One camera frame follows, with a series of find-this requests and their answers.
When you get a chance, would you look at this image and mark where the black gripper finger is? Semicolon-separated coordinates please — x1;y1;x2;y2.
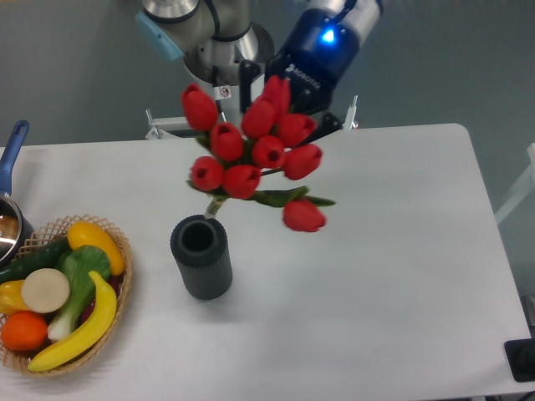
307;111;343;144
238;59;265;114

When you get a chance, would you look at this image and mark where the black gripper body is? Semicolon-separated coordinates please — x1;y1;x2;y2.
265;7;359;115

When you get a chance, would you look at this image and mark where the red tulip bouquet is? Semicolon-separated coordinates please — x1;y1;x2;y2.
181;76;333;232

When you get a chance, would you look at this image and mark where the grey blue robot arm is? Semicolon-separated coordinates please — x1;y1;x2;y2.
135;1;383;140

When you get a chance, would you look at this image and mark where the dark grey ribbed vase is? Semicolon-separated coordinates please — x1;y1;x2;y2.
170;215;233;301

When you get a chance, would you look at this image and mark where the right table clamp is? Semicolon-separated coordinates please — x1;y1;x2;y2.
342;94;359;131

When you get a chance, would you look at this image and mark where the table clamp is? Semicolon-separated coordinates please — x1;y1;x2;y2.
145;109;196;140
342;94;359;131

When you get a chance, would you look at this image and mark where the left table clamp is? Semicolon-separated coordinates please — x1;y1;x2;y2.
145;109;196;140

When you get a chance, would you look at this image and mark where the yellow lemon squash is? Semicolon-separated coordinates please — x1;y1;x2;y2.
67;221;125;277

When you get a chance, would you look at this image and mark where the woven wicker basket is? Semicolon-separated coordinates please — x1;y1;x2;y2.
1;215;133;378

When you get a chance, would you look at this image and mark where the green bok choy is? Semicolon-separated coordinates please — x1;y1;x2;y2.
48;246;110;343

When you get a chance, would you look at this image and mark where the green cucumber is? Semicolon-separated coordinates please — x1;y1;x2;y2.
1;237;71;284

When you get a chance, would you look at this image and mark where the beige round slice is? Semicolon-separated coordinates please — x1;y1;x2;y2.
21;268;70;313

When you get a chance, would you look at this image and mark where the black device at edge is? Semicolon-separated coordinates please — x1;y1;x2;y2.
504;338;535;383

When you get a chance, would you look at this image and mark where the yellow banana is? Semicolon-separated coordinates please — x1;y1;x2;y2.
28;271;117;373

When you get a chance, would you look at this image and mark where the yellow bell pepper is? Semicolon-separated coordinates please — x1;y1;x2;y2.
0;280;29;316

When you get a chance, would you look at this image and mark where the orange fruit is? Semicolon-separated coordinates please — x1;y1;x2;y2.
1;312;48;352

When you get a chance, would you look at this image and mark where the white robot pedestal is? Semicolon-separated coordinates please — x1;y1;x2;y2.
184;22;275;126

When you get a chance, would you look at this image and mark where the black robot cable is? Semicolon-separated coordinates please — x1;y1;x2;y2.
211;65;229;122

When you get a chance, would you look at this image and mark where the white frame at right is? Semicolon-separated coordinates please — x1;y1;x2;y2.
494;143;534;226

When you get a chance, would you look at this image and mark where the blue handled saucepan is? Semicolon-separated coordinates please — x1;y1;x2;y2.
1;120;33;268

